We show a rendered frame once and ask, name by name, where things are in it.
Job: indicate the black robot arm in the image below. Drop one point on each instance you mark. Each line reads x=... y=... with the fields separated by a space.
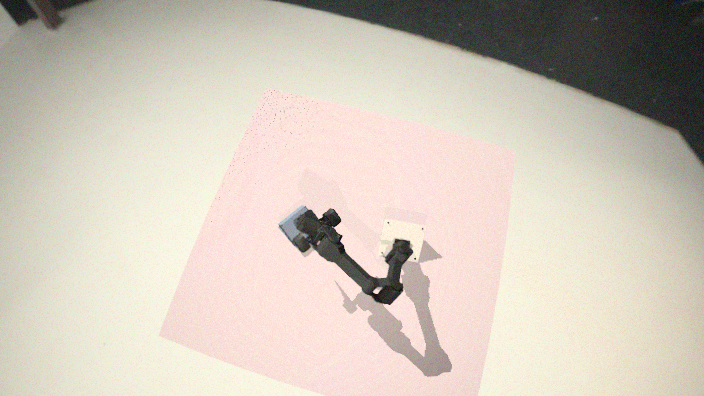
x=331 y=249

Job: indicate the grey sloped panel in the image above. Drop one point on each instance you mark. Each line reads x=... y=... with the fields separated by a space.
x=288 y=225

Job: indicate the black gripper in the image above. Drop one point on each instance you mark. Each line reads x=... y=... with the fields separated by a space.
x=330 y=218

